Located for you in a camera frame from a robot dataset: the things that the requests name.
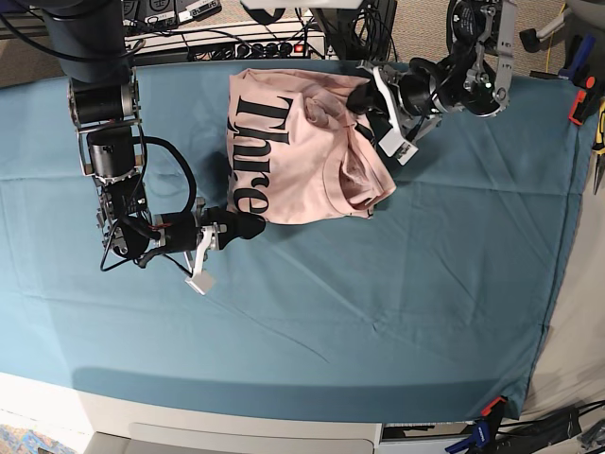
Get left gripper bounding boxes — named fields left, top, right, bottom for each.
left=347, top=59, right=444, bottom=142

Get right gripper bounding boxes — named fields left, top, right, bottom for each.
left=150, top=198, right=266, bottom=258

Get pink T-shirt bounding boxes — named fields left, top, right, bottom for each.
left=226, top=69, right=396, bottom=225

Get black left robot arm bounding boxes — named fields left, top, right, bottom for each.
left=347, top=1, right=517, bottom=143

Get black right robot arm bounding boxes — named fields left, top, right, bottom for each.
left=33, top=1, right=266, bottom=268

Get red clamp upper right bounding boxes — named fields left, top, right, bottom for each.
left=568, top=76, right=596, bottom=126

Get teal table cloth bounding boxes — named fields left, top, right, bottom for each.
left=1, top=78, right=595, bottom=423

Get red black clamp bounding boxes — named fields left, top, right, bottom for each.
left=480, top=395, right=508, bottom=417

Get blue spring clamp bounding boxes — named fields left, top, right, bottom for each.
left=445, top=410, right=503, bottom=454

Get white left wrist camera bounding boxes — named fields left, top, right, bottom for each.
left=378, top=129, right=418, bottom=166

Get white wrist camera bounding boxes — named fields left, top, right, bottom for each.
left=378, top=129, right=418, bottom=166
left=185, top=270, right=216, bottom=295

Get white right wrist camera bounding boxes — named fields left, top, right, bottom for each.
left=185, top=270, right=216, bottom=295

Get black cable bundle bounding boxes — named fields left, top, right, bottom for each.
left=245, top=0, right=398, bottom=61

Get white power strip red switch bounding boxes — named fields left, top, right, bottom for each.
left=134, top=27, right=328, bottom=66

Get yellow handled pliers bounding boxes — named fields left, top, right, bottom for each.
left=592, top=99, right=605, bottom=195

